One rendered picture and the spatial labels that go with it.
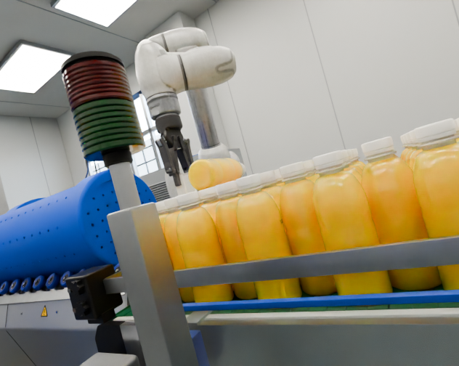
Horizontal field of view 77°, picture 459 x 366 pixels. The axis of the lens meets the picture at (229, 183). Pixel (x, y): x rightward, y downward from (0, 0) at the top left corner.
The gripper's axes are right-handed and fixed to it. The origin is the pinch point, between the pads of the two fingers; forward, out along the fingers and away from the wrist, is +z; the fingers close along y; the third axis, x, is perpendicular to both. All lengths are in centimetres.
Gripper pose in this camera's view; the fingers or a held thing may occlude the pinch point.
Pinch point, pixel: (185, 185)
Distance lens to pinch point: 84.1
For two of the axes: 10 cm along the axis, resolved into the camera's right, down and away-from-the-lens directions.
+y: -4.6, 1.2, -8.8
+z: 2.7, 9.6, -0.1
